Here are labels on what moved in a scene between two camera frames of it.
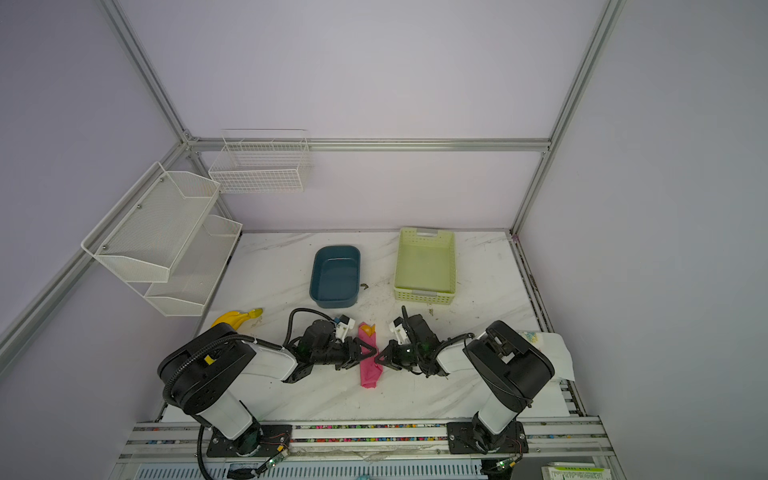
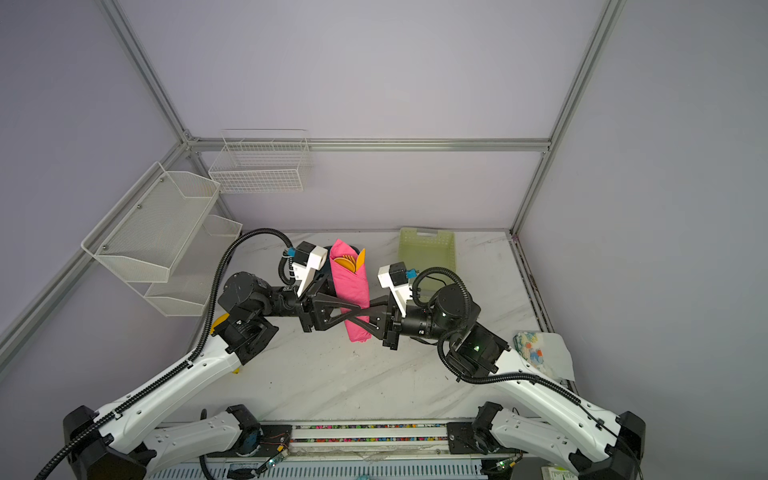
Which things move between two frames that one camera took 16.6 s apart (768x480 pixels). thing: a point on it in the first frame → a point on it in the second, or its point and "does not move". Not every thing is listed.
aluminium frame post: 607,22 does not move
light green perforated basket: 426,266 does not move
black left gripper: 354,354 → 306,305
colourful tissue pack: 555,346 does not move
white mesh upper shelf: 148,230 does not move
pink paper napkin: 370,369 → 352,286
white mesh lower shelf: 196,271 does not move
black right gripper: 393,351 → 393,326
